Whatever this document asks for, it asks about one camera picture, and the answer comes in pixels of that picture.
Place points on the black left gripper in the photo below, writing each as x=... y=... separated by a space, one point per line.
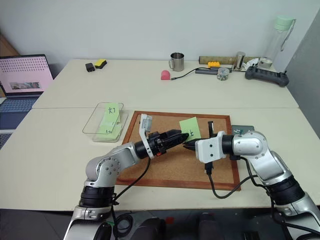
x=158 y=144

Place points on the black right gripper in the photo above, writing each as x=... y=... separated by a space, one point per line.
x=211 y=128

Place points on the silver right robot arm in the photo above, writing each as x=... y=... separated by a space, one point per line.
x=265 y=160

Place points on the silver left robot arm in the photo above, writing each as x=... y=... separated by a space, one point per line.
x=105 y=170

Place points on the dark grey tray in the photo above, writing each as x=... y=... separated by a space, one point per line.
x=246 y=129

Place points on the green sticky note with writing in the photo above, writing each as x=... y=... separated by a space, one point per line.
x=111 y=111

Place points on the clear plastic box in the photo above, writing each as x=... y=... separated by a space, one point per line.
x=105 y=136

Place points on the clear jar of pushpins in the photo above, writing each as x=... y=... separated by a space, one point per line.
x=223 y=74

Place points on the small black box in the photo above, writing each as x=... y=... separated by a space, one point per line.
x=90 y=67

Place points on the pink rounded object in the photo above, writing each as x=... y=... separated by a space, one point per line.
x=165 y=75

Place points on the grey usb hub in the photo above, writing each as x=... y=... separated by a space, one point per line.
x=206 y=71

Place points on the yellow toy brick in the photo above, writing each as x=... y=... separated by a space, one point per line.
x=214 y=64

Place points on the dark rounded shape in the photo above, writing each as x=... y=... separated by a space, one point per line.
x=151 y=228

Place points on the steel cylinder cup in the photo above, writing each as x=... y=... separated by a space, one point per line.
x=239 y=61

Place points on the white crumpled cloth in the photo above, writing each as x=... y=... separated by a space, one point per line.
x=251 y=63

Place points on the dark grey handheld controller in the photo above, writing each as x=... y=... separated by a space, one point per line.
x=266 y=76

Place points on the yellow and black eraser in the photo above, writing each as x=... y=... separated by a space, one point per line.
x=100 y=63

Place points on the tape roll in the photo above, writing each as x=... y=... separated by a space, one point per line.
x=265 y=63

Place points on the grey partition panel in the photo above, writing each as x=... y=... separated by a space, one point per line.
x=306 y=80

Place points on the clear bottle with green lid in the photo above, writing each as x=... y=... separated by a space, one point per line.
x=278 y=37

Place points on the open laptop with pink screen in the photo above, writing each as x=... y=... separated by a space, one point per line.
x=23 y=75

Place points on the brown wooden board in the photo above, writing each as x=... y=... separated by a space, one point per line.
x=7 y=47

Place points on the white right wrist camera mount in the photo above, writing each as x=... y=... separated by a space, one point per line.
x=210 y=148

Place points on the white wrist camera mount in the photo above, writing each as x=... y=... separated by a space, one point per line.
x=210 y=148
x=144 y=125

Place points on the cork board with wooden frame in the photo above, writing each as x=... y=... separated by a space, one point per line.
x=175 y=170

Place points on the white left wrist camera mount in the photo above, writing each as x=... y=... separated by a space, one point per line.
x=144 y=125

